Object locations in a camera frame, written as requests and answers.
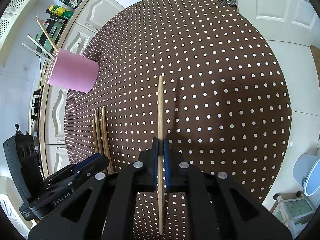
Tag wooden chopstick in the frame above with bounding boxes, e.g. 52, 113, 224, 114
94, 109, 103, 155
22, 42, 55, 64
92, 119, 99, 153
157, 75, 164, 236
101, 106, 114, 174
27, 34, 56, 60
36, 15, 59, 53

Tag beige kitchen countertop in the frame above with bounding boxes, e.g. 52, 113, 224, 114
38, 0, 98, 177

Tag white panel door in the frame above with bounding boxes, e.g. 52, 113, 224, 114
236, 0, 319, 48

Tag brown polka dot tablecloth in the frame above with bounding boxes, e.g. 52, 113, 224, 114
65, 0, 292, 239

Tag cream lattice wall cabinet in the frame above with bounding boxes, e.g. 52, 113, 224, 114
1, 0, 38, 66

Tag cream base kitchen cabinets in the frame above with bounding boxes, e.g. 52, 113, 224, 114
38, 0, 124, 177

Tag light blue round bin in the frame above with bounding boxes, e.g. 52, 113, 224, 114
293, 153, 319, 197

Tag small green top stool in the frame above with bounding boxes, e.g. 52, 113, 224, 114
271, 191, 316, 239

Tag pink cylindrical utensil holder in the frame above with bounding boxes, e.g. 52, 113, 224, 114
47, 48, 99, 93

